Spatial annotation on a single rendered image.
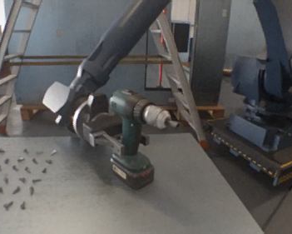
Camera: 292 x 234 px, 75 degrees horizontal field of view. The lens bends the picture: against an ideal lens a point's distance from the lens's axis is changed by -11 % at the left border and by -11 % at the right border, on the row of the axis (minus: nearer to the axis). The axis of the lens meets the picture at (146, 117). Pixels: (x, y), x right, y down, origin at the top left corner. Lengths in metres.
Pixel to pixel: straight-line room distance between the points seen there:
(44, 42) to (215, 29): 1.98
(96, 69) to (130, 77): 1.76
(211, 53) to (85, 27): 1.49
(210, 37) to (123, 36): 1.94
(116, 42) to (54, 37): 1.85
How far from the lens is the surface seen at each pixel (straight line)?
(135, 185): 0.54
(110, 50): 0.79
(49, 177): 0.62
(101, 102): 0.63
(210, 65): 2.69
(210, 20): 2.66
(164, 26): 1.74
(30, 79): 2.77
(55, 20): 2.59
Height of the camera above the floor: 1.02
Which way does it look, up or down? 22 degrees down
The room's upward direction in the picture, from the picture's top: 3 degrees clockwise
